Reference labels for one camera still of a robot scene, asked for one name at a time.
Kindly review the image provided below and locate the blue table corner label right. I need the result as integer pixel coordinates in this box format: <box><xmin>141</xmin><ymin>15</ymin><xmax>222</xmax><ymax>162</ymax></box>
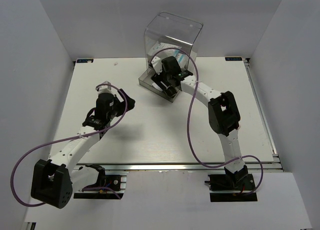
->
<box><xmin>225</xmin><ymin>57</ymin><xmax>243</xmax><ymax>61</ymax></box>

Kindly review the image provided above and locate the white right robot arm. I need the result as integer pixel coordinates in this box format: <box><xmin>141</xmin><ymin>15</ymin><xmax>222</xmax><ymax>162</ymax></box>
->
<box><xmin>149</xmin><ymin>56</ymin><xmax>248</xmax><ymax>189</ymax></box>

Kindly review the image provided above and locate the clear acrylic makeup organizer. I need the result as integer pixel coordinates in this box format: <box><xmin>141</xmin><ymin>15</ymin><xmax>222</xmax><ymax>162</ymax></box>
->
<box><xmin>138</xmin><ymin>12</ymin><xmax>204</xmax><ymax>102</ymax></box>

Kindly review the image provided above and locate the white pad with yellow stick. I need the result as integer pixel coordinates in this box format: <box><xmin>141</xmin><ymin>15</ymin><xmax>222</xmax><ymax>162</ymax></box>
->
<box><xmin>152</xmin><ymin>82</ymin><xmax>162</xmax><ymax>91</ymax></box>

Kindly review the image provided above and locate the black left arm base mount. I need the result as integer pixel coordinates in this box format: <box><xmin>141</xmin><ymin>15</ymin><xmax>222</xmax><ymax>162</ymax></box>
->
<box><xmin>71</xmin><ymin>164</ymin><xmax>127</xmax><ymax>200</ymax></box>

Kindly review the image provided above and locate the blue table corner label left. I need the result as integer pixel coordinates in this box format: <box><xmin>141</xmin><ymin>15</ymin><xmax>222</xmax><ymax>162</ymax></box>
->
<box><xmin>76</xmin><ymin>59</ymin><xmax>94</xmax><ymax>64</ymax></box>

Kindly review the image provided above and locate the aluminium front rail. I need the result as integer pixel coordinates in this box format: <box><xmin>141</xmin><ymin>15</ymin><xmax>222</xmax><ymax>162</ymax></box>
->
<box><xmin>74</xmin><ymin>162</ymin><xmax>283</xmax><ymax>172</ymax></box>

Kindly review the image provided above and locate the blue table corner label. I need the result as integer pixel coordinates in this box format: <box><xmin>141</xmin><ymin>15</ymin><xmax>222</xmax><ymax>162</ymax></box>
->
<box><xmin>225</xmin><ymin>57</ymin><xmax>243</xmax><ymax>61</ymax></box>
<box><xmin>76</xmin><ymin>59</ymin><xmax>94</xmax><ymax>64</ymax></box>

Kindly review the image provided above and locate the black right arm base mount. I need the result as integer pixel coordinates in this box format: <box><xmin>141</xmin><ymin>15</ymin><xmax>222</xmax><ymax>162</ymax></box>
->
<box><xmin>204</xmin><ymin>174</ymin><xmax>258</xmax><ymax>202</ymax></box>

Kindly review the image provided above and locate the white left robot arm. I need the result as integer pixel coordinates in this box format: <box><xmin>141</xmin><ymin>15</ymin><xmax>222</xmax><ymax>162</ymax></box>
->
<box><xmin>31</xmin><ymin>86</ymin><xmax>136</xmax><ymax>208</ymax></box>

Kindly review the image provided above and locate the black gold compact case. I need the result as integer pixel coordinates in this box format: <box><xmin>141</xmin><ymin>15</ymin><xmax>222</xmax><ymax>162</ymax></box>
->
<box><xmin>164</xmin><ymin>88</ymin><xmax>177</xmax><ymax>98</ymax></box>

